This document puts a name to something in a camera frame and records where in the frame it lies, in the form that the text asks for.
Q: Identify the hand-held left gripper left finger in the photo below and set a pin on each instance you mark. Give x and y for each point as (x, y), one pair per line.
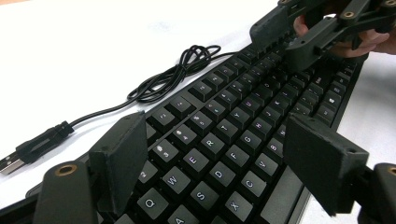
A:
(120, 158)

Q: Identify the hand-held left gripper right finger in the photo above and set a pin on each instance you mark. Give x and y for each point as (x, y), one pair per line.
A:
(323, 165)

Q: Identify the wooden table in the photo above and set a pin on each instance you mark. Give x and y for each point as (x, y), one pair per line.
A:
(9, 1)

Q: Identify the black computer keyboard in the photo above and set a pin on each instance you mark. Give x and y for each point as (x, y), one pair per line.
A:
(218, 146)

